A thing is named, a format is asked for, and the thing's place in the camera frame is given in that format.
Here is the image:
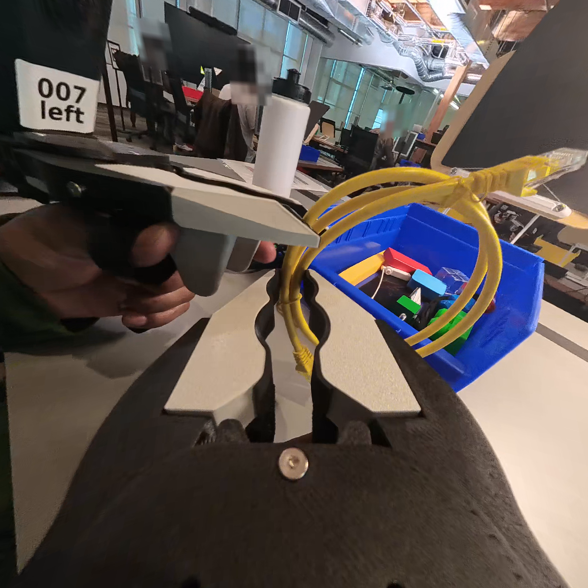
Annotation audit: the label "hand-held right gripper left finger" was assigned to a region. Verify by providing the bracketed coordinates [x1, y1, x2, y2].
[163, 271, 281, 443]

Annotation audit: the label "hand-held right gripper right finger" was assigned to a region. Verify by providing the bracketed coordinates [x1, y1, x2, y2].
[303, 269, 422, 445]

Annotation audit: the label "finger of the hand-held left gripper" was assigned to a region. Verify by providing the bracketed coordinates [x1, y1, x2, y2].
[168, 154, 309, 273]
[98, 163, 321, 298]

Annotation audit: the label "blue plastic bin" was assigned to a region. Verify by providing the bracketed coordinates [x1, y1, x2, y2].
[309, 202, 545, 392]

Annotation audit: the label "yellow ethernet cable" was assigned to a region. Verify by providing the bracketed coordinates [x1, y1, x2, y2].
[278, 148, 588, 382]

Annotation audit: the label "person's left forearm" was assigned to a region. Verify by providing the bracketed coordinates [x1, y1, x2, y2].
[0, 276, 99, 352]

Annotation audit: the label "person's left hand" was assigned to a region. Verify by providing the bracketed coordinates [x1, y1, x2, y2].
[0, 202, 277, 334]

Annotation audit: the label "brown jacket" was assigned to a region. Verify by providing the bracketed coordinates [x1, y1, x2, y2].
[193, 89, 249, 161]

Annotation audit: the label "white water bottle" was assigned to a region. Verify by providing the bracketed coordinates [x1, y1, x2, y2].
[253, 69, 312, 199]

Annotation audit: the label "paper sheets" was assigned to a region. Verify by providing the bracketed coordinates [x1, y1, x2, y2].
[218, 158, 329, 194]

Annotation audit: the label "bright green toy brick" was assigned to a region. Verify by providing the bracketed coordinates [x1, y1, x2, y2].
[427, 308, 474, 354]

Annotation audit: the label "yellow block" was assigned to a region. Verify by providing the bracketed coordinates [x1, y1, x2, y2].
[339, 255, 386, 285]

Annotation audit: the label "light blue block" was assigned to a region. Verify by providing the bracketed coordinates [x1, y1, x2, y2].
[408, 269, 447, 301]

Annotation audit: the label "red block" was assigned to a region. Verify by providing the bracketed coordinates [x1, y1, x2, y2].
[383, 248, 432, 276]

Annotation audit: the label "clear plastic cube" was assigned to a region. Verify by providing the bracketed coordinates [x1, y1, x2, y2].
[434, 266, 470, 292]

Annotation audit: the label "black monitor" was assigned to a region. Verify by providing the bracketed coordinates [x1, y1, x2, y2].
[164, 2, 251, 74]

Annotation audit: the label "black office chair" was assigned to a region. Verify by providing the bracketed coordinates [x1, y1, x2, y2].
[345, 125, 379, 177]

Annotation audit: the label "white board stand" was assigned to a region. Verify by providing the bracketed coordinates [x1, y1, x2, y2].
[487, 181, 572, 219]

